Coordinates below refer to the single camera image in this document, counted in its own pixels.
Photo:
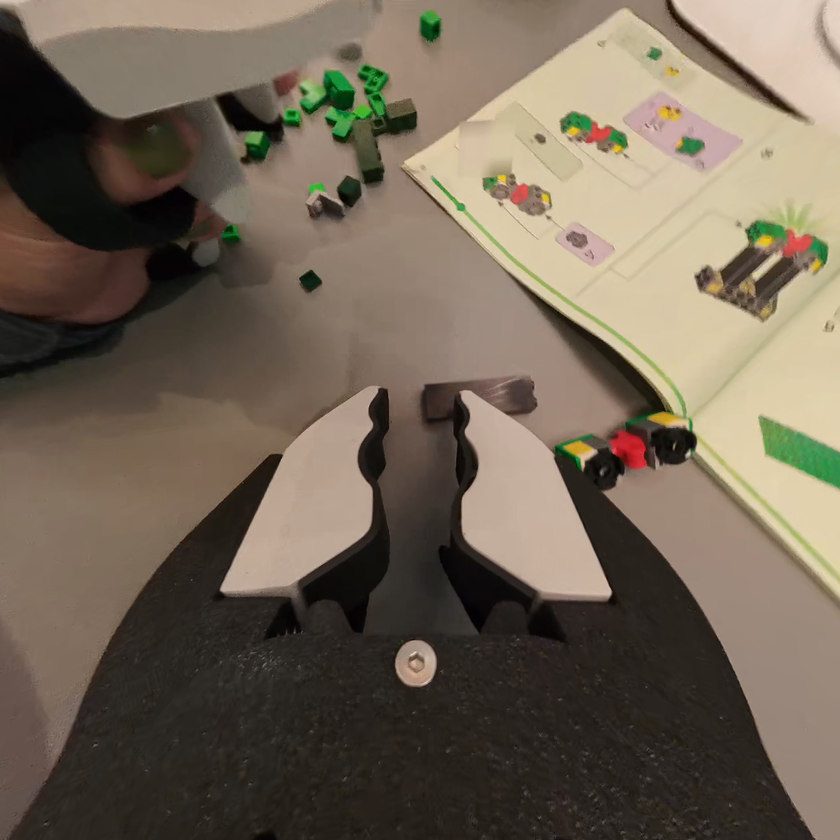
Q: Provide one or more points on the green instruction booklet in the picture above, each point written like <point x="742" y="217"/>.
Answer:
<point x="656" y="315"/>

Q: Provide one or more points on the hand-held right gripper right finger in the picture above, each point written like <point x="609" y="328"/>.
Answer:
<point x="525" y="525"/>

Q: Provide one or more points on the small red green brick assembly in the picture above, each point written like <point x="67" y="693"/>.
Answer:
<point x="630" y="449"/>

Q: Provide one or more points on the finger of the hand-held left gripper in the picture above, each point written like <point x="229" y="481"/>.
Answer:
<point x="184" y="46"/>

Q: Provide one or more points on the grey desk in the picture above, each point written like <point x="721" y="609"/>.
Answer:
<point x="197" y="367"/>

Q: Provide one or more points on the person's left hand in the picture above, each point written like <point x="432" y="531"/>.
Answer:
<point x="65" y="275"/>

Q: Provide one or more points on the black tile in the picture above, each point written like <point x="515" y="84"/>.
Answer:
<point x="499" y="394"/>

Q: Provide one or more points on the white tablet stand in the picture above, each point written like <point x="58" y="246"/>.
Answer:
<point x="754" y="46"/>

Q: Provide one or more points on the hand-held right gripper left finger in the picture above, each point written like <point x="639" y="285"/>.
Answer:
<point x="308" y="518"/>

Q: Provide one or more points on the pile of green bricks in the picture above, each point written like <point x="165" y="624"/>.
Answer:
<point x="341" y="88"/>

